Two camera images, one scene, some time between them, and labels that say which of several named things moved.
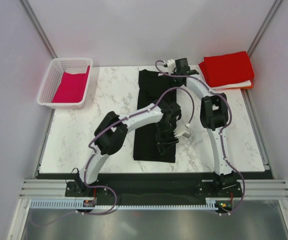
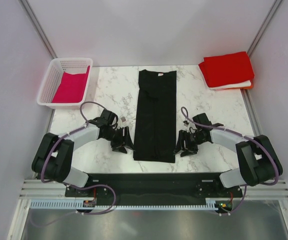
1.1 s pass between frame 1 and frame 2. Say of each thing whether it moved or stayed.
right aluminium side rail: stayed
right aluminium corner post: stayed
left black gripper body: moved
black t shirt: stayed
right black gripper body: moved
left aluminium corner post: stayed
